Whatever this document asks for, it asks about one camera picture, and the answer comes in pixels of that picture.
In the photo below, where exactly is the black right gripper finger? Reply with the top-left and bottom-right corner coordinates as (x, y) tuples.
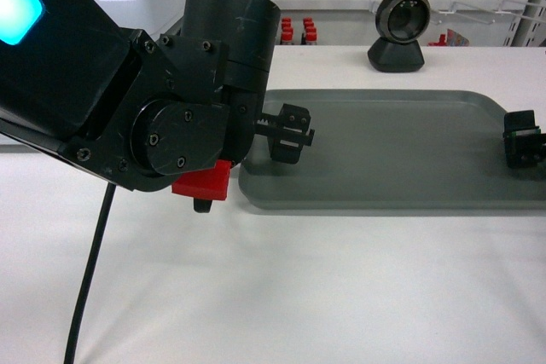
(502, 110), (545, 169)

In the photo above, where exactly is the grey silver tray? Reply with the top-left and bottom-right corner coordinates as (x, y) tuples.
(238, 90), (545, 211)

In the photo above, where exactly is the red plastic block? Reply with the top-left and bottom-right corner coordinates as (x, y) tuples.
(171, 159), (231, 200)

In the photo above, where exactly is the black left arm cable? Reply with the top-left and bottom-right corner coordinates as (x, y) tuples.
(62, 182), (116, 364)

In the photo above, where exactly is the white checkout table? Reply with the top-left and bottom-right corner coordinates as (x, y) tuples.
(1, 46), (545, 363)

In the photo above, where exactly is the black round webcam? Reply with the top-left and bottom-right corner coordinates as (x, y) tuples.
(368, 0), (431, 73)

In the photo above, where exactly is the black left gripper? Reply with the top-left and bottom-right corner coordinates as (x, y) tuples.
(221, 89), (314, 165)

